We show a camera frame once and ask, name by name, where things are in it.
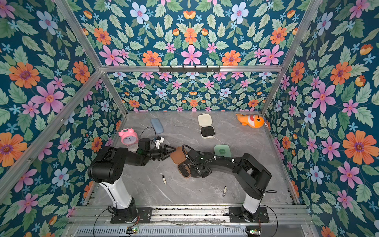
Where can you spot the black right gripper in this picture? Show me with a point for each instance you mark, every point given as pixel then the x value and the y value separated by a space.
pixel 191 164

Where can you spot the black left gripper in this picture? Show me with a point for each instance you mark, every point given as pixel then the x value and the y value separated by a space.
pixel 164 153

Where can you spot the brown clipper case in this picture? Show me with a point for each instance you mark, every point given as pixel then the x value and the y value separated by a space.
pixel 183 165

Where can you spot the mint green clipper case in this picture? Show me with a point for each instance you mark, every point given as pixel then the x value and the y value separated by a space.
pixel 222 150

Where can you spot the cream clipper case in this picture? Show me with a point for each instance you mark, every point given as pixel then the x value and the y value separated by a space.
pixel 206 126

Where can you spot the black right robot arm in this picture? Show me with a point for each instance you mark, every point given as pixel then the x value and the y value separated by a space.
pixel 251 175

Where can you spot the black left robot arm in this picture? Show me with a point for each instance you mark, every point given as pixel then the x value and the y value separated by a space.
pixel 107 169

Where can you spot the small cream nail clipper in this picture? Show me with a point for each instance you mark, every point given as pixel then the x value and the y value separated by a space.
pixel 164 179

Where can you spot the blue denim pouch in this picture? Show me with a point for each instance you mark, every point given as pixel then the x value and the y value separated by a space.
pixel 156 124

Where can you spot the pink alarm clock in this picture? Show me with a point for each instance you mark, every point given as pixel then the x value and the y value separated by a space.
pixel 128 136

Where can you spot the orange clownfish plush toy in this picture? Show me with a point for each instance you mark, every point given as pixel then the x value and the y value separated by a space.
pixel 253 121

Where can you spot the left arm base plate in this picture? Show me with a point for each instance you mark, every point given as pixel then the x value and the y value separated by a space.
pixel 131 215

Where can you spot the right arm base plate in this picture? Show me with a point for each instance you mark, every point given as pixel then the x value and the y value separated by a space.
pixel 241 215

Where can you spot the black hook rail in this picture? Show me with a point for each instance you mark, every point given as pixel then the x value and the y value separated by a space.
pixel 189 69

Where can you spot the aluminium front rail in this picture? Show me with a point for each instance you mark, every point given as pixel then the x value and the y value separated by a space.
pixel 279 214

